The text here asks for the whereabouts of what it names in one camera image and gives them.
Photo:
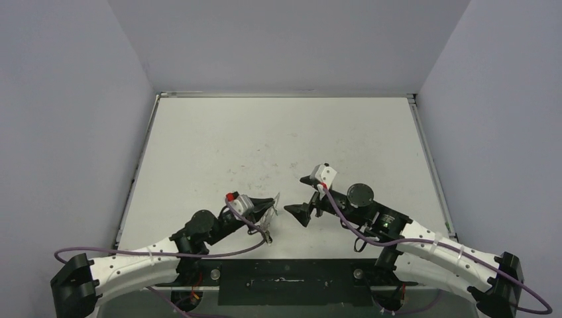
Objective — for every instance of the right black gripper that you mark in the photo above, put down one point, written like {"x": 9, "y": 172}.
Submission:
{"x": 316, "y": 203}

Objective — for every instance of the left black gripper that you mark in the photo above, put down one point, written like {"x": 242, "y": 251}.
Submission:
{"x": 262, "y": 205}

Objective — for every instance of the metal key holder ring plate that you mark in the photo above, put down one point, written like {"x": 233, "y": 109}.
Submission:
{"x": 266, "y": 220}

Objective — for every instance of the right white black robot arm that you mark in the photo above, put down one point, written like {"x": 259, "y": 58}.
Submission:
{"x": 412, "y": 253}

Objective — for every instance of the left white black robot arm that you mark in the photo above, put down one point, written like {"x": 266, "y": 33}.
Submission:
{"x": 84, "y": 283}

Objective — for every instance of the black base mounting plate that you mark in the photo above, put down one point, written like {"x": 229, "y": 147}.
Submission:
{"x": 252, "y": 282}

